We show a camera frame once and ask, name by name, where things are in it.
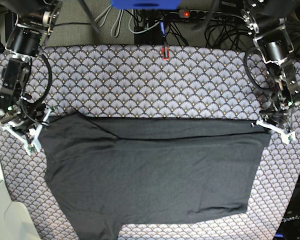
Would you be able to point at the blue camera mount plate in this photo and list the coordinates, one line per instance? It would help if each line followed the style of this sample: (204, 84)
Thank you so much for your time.
(145, 4)

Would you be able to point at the dark grey T-shirt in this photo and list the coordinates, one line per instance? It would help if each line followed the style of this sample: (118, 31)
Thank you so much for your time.
(108, 172)

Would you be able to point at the fan-patterned table cloth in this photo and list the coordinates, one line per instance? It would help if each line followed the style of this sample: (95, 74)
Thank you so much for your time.
(135, 81)

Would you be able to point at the red table clamp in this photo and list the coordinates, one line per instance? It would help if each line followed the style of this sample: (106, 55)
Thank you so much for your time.
(165, 52)

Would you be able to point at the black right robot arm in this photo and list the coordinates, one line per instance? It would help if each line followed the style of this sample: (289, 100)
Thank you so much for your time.
(35, 20)

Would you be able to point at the white plastic bin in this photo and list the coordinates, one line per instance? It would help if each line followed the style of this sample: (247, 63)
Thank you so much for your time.
(15, 220)

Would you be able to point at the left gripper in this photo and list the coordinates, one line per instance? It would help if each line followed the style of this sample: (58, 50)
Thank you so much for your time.
(281, 114)

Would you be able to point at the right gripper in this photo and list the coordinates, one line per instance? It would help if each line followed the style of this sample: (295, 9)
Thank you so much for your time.
(25, 121)

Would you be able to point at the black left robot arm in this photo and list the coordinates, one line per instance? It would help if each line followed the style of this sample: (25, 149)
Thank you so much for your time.
(266, 21)

